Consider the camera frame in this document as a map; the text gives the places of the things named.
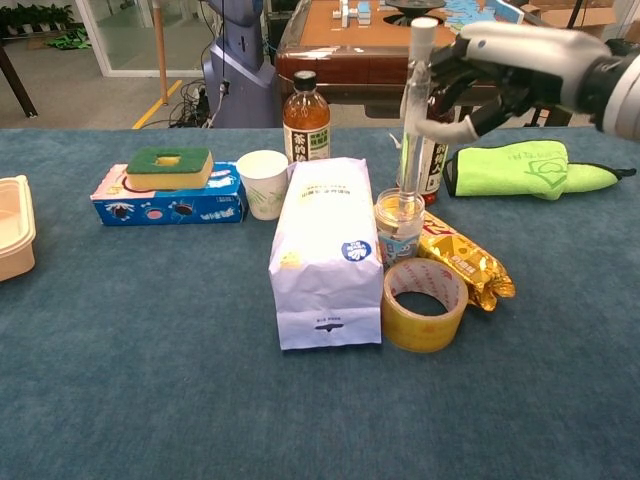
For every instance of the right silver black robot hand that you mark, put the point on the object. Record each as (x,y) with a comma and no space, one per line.
(530,55)

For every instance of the clear plastic tube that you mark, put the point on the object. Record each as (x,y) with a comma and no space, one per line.
(416,90)

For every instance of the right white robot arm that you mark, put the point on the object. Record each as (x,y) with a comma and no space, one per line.
(622,95)

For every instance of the cardboard box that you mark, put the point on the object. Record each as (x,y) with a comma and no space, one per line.
(575,12)

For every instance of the green microfiber cloth black trim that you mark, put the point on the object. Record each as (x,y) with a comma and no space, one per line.
(510,170)

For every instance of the dark tea bottle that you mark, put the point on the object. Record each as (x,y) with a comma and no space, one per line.
(437,165)

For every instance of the small white plastic piece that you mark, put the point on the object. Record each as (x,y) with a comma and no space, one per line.
(396,141)

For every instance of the brown mahjong table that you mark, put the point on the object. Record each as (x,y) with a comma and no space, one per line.
(350,60)

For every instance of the white blue mahjong tile block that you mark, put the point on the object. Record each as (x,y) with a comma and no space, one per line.
(355,10)

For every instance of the gold foil snack packet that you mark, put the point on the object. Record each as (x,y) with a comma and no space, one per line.
(465,260)

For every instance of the amber tea bottle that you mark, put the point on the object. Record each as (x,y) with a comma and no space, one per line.
(306,120)

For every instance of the small clear plastic jar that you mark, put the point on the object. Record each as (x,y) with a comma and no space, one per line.
(395,250)

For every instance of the white paper bag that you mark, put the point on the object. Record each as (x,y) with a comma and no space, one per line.
(320,250)

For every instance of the yellow packing tape roll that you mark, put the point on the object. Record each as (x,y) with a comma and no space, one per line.
(425,327)

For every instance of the white paper cup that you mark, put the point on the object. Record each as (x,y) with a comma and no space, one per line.
(262,185)

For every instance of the wooden pole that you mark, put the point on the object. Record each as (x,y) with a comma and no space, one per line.
(161,50)

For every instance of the green yellow sponge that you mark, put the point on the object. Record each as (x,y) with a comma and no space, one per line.
(170,172)

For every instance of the blue tissue box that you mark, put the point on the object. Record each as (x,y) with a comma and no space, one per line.
(170,207)

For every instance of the green potted plants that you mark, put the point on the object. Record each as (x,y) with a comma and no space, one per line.
(35,17)

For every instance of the blue table mat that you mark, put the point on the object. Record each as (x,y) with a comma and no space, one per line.
(150,375)

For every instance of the beige plastic food container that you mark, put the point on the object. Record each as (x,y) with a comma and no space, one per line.
(15,235)

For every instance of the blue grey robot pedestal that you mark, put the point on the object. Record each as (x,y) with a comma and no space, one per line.
(240,65)

